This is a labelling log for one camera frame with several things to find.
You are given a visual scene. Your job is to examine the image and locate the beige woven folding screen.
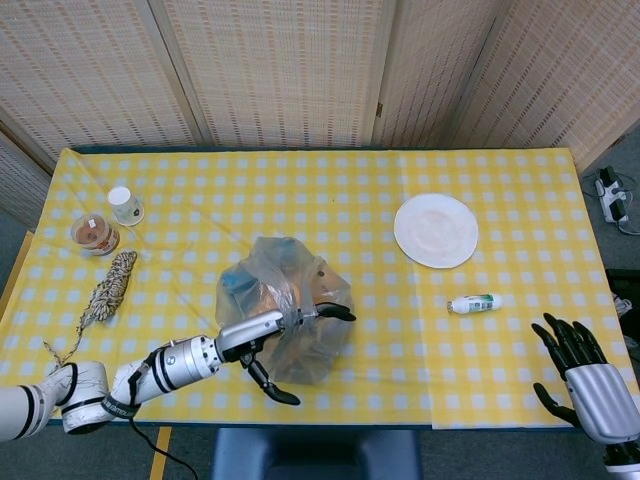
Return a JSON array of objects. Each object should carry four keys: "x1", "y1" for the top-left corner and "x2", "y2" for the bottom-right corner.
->
[{"x1": 0, "y1": 0, "x2": 640, "y2": 231}]

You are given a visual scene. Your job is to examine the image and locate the yellow white checkered tablecloth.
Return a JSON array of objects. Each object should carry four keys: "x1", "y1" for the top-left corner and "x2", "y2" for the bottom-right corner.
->
[{"x1": 0, "y1": 147, "x2": 640, "y2": 431}]

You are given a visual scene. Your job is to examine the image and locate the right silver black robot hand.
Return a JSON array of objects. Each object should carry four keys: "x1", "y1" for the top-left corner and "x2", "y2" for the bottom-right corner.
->
[{"x1": 530, "y1": 312, "x2": 640, "y2": 447}]

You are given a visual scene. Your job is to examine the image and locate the yellow floor tape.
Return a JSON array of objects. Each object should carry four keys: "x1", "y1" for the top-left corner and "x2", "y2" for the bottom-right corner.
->
[{"x1": 149, "y1": 426, "x2": 173, "y2": 480}]

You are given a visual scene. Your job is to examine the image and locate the small white plastic bottle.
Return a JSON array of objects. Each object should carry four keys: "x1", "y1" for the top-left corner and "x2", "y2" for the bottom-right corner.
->
[{"x1": 446, "y1": 293, "x2": 503, "y2": 316}]

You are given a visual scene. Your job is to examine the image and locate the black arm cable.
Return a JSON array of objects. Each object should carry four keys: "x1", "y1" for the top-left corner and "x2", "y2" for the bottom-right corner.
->
[{"x1": 127, "y1": 368, "x2": 200, "y2": 480}]

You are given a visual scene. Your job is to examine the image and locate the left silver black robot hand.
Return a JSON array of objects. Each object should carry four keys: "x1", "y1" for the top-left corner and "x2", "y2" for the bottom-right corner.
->
[{"x1": 215, "y1": 301, "x2": 358, "y2": 406}]

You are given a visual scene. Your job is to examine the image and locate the black equipment beside table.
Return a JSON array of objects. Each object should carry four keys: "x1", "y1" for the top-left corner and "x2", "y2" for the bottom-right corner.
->
[{"x1": 605, "y1": 268, "x2": 640, "y2": 347}]

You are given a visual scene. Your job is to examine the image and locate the orange crumpled packaging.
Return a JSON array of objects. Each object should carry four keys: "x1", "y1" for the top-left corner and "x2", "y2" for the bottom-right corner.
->
[{"x1": 257, "y1": 267, "x2": 349, "y2": 314}]

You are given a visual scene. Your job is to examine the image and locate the white paper plate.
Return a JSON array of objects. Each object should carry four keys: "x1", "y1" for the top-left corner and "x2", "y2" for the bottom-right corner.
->
[{"x1": 393, "y1": 193, "x2": 480, "y2": 270}]

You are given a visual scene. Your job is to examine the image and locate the white paper cup leaf print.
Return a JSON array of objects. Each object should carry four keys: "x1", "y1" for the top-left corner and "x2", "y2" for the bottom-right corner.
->
[{"x1": 106, "y1": 186, "x2": 145, "y2": 227}]

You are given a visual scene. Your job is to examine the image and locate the dark blue crumpled packaging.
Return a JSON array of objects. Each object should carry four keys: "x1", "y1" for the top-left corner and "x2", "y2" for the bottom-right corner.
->
[{"x1": 222, "y1": 238, "x2": 301, "y2": 299}]

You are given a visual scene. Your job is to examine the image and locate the white power strip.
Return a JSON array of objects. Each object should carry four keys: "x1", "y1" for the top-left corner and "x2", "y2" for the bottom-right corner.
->
[{"x1": 593, "y1": 167, "x2": 632, "y2": 225}]

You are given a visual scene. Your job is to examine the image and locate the black and white braided rope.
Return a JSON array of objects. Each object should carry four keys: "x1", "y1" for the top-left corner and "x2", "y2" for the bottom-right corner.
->
[{"x1": 42, "y1": 249, "x2": 139, "y2": 369}]

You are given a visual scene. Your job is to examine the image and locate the clear jar with brown spread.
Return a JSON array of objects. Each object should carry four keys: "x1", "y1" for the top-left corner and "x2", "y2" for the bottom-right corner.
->
[{"x1": 70, "y1": 213, "x2": 121, "y2": 257}]

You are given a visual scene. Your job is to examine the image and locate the translucent plastic bag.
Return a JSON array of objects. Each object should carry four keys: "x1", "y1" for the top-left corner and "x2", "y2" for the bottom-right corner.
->
[{"x1": 214, "y1": 235, "x2": 356, "y2": 386}]

